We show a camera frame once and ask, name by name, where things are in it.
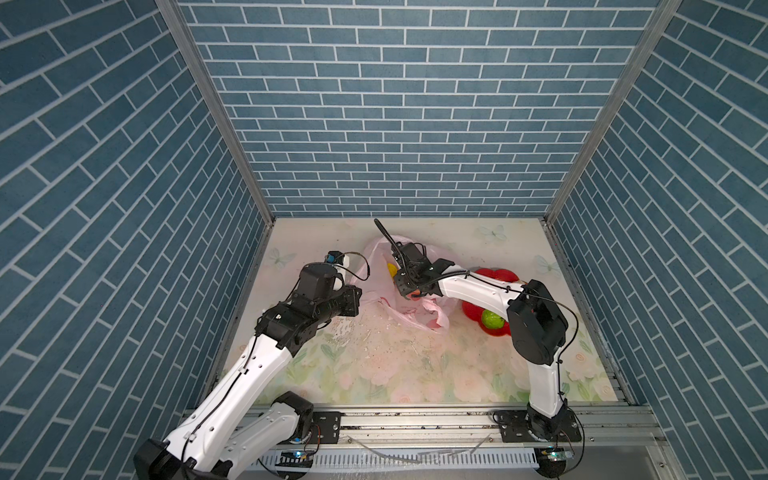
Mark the red flower-shaped plate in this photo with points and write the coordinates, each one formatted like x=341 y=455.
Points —
x=473 y=312

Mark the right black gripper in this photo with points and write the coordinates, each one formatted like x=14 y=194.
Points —
x=400 y=286

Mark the pink plastic bag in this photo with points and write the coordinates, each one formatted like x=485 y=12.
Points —
x=428 y=313

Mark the green fake kiwi half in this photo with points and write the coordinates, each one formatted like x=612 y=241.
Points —
x=492 y=321

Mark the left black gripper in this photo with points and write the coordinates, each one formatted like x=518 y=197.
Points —
x=352 y=303

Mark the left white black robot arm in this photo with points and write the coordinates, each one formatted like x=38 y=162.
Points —
x=280 y=333

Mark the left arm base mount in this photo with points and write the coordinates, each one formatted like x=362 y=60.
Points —
x=323 y=427

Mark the white slotted cable duct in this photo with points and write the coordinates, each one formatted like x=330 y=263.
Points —
x=396 y=460

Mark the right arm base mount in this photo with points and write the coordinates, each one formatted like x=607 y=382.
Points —
x=517 y=426

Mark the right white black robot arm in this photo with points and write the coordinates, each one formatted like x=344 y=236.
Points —
x=537 y=325

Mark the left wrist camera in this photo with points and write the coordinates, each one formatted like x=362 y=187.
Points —
x=337 y=258

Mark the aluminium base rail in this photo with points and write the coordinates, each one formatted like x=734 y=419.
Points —
x=463 y=426

